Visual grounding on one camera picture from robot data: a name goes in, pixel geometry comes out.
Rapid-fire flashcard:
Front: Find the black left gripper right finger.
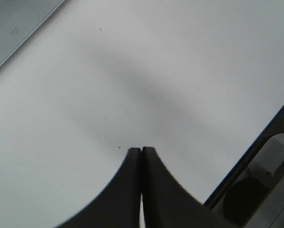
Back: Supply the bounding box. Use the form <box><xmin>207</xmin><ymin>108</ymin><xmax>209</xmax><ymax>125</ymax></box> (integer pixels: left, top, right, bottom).
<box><xmin>142</xmin><ymin>147</ymin><xmax>235</xmax><ymax>228</ymax></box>

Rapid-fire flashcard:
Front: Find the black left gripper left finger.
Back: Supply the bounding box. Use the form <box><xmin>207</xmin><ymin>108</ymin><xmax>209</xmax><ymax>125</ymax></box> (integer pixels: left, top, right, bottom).
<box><xmin>58</xmin><ymin>148</ymin><xmax>142</xmax><ymax>228</ymax></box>

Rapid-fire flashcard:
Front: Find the white microwave door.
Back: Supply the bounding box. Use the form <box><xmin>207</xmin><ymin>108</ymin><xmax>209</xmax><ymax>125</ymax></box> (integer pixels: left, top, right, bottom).
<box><xmin>0</xmin><ymin>0</ymin><xmax>64</xmax><ymax>67</ymax></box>

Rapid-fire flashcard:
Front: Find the black round base part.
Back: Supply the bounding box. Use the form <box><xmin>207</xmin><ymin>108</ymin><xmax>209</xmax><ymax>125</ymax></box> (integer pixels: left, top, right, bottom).
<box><xmin>223</xmin><ymin>177</ymin><xmax>270</xmax><ymax>226</ymax></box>

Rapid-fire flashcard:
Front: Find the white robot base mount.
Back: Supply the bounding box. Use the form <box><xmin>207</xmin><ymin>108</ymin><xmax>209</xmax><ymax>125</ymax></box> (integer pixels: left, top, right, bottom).
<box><xmin>213</xmin><ymin>133</ymin><xmax>284</xmax><ymax>228</ymax></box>

